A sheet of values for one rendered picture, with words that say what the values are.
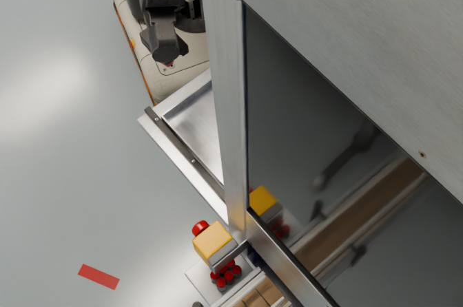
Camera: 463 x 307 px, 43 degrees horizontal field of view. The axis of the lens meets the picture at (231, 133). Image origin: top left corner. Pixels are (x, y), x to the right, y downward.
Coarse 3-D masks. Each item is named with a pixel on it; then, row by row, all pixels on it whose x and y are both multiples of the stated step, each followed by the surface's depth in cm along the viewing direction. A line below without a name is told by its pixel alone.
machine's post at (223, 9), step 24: (216, 0) 60; (240, 0) 56; (216, 24) 64; (240, 24) 59; (216, 48) 68; (240, 48) 63; (216, 72) 74; (240, 72) 67; (216, 96) 80; (240, 96) 72; (216, 120) 87; (240, 120) 78; (240, 144) 85; (240, 168) 93; (240, 192) 103; (240, 216) 115; (240, 240) 131
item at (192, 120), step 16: (192, 96) 156; (208, 96) 158; (176, 112) 156; (192, 112) 156; (208, 112) 155; (176, 128) 154; (192, 128) 153; (208, 128) 153; (192, 144) 151; (208, 144) 151; (208, 160) 149
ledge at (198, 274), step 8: (240, 256) 138; (200, 264) 138; (240, 264) 137; (248, 264) 137; (192, 272) 137; (200, 272) 137; (208, 272) 137; (248, 272) 137; (192, 280) 136; (200, 280) 136; (208, 280) 136; (240, 280) 136; (200, 288) 135; (208, 288) 135; (216, 288) 135; (208, 296) 134; (216, 296) 134; (208, 304) 135
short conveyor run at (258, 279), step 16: (256, 272) 131; (240, 288) 130; (256, 288) 130; (272, 288) 130; (192, 304) 122; (224, 304) 128; (240, 304) 128; (256, 304) 128; (272, 304) 128; (288, 304) 128
